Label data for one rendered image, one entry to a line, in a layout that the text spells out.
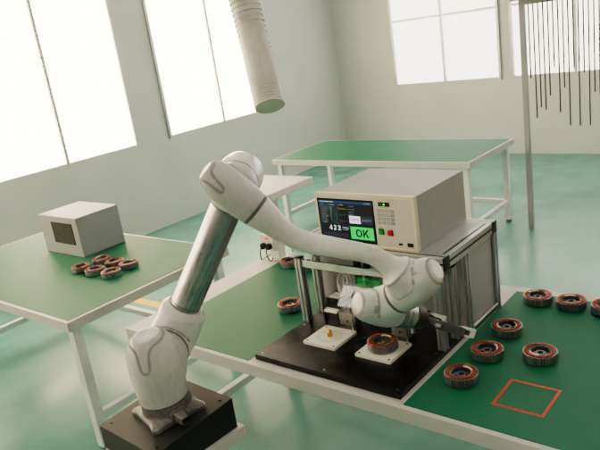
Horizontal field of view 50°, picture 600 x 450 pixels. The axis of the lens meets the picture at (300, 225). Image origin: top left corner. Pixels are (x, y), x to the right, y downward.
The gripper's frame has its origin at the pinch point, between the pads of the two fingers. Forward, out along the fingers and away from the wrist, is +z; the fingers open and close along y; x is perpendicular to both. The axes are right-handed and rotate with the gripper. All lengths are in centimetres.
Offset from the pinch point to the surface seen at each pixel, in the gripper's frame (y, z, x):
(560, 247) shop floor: -190, 281, 51
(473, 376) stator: 4.9, 8.7, -13.7
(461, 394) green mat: 5.8, 4.9, -19.9
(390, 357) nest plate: -23.9, -1.3, -19.7
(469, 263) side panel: -21.6, 18.6, 20.0
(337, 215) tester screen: -57, -19, 22
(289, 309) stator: -90, -5, -23
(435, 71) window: -559, 397, 249
